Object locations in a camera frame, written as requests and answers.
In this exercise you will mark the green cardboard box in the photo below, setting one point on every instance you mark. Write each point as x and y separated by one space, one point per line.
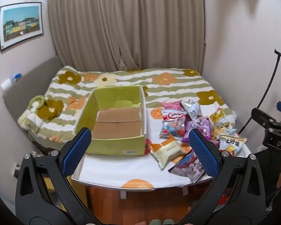
118 121

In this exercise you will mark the white chips packet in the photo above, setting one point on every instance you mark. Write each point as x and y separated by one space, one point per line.
233 143

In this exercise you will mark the grey padded headboard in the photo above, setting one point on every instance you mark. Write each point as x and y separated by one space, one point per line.
25 79

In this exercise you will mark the purple red snack packet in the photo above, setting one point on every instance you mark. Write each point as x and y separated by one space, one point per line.
186 166

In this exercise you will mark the yellow snack packet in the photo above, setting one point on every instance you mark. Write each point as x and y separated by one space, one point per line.
219 131
217 116

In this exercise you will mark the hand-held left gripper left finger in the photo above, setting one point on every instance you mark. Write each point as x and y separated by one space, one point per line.
77 150

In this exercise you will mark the silver snack packet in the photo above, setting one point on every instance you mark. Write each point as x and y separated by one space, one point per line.
192 110

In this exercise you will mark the light blue snack packet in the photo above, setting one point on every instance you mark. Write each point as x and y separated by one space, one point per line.
231 129

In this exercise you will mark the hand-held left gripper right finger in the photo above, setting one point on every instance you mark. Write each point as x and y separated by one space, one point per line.
202 151

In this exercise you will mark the person's foot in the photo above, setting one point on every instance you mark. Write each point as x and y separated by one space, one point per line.
154 222

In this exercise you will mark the red white flakes packet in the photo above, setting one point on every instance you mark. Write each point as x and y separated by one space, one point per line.
173 123

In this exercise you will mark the wall socket with plug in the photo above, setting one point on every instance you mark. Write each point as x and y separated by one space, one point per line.
10 80

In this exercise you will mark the beige curtain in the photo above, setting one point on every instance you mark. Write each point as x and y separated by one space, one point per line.
126 25

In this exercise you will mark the framed wall picture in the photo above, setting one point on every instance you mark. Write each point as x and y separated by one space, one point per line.
21 24

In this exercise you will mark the floral striped blanket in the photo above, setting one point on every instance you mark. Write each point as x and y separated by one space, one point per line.
173 86

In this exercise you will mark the pink snack packet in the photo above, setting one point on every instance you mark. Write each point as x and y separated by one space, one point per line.
172 105

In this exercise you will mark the cream pastry packet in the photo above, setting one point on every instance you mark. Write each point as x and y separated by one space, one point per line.
167 151

